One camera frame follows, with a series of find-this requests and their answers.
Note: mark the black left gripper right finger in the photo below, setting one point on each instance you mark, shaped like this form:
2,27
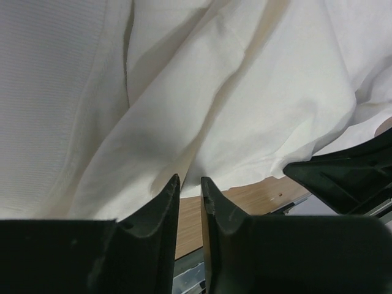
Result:
275,253

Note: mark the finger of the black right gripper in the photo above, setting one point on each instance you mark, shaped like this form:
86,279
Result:
352,181

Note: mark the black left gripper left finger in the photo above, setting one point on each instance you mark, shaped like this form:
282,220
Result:
135,255

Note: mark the white printed t-shirt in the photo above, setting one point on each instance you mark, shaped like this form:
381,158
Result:
103,101

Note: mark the aluminium frame rail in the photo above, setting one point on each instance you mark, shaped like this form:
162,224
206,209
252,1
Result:
189,276

